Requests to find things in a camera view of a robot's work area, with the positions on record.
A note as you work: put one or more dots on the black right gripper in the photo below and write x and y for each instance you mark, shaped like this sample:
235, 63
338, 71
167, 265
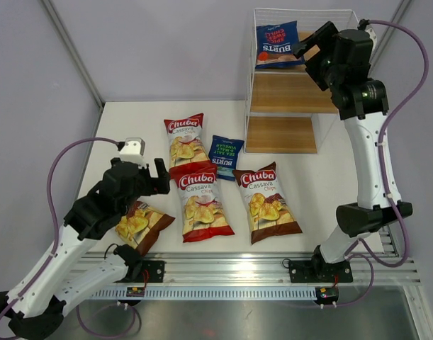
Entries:
326, 38

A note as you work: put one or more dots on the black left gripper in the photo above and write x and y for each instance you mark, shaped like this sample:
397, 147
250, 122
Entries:
156, 185

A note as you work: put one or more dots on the blue Burts spicy chilli bag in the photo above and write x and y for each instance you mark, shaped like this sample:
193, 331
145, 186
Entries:
274, 46

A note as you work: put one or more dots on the blue Burts sea salt bag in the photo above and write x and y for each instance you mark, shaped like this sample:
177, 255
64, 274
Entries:
224, 154

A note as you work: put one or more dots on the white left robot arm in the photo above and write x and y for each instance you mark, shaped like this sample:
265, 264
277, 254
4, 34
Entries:
37, 306

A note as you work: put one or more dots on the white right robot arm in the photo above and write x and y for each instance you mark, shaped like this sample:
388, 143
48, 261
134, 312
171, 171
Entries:
342, 66

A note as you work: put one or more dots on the red Chuba bag at back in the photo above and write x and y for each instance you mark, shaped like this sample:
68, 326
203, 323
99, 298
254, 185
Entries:
186, 149

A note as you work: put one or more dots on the red chuba bag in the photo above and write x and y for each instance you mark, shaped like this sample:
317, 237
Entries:
186, 149
203, 212

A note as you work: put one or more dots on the brown Chuba bag on left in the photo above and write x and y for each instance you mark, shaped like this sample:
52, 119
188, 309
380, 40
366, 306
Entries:
141, 226

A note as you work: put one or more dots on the brown chuba bag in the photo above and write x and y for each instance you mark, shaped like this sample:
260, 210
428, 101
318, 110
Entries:
141, 226
267, 209

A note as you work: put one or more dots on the red Chuba bag in middle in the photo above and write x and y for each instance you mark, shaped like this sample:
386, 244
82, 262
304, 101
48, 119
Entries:
203, 212

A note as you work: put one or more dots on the brown Chuba bag on right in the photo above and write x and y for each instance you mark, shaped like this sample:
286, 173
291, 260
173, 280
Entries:
267, 209

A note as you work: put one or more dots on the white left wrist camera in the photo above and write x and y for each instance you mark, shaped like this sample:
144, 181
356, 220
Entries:
132, 150

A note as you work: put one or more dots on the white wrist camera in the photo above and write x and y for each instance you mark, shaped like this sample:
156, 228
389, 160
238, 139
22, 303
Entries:
364, 25
132, 150

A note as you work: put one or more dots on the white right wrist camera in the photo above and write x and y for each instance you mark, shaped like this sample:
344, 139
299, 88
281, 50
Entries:
364, 25

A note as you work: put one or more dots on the white wire wooden shelf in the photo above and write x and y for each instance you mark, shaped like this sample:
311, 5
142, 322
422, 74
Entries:
285, 112

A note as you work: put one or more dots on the right aluminium frame post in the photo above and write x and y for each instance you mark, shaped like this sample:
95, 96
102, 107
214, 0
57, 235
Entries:
390, 11

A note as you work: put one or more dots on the aluminium frame post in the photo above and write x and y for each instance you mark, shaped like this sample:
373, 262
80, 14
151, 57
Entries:
60, 28
390, 11

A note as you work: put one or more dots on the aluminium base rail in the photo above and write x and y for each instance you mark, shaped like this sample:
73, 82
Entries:
247, 277

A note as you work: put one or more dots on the left aluminium frame post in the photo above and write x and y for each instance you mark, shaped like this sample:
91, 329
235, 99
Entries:
60, 28

